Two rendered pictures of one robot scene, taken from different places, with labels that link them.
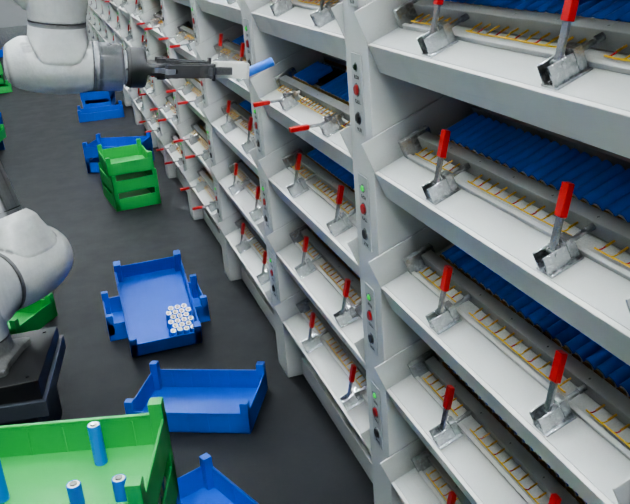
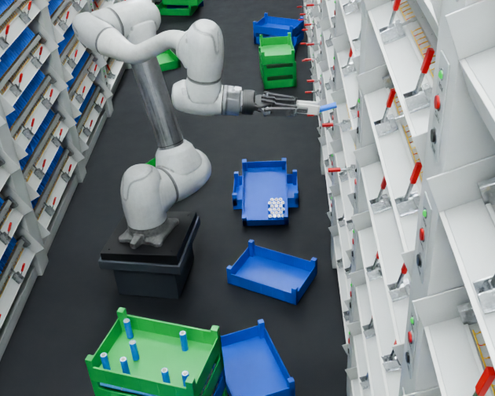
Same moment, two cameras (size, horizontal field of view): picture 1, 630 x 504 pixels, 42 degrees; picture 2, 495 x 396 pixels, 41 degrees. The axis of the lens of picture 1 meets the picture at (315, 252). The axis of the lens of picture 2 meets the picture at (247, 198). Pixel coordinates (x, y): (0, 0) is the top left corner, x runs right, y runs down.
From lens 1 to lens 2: 0.76 m
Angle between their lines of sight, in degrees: 22
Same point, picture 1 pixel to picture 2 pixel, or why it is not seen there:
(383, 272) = (357, 280)
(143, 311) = (255, 195)
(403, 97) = not seen: hidden behind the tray
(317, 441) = (333, 322)
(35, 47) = (188, 93)
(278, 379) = (325, 268)
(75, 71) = (210, 107)
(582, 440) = not seen: outside the picture
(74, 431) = (174, 329)
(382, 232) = (359, 260)
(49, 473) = (159, 348)
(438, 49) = (379, 210)
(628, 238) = not seen: hidden behind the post
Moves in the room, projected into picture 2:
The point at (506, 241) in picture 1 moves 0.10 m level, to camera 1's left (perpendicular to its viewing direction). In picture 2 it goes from (383, 332) to (335, 324)
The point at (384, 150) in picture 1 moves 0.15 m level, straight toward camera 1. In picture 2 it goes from (364, 221) to (347, 257)
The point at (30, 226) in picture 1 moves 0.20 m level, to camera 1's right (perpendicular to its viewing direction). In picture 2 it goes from (186, 155) to (236, 162)
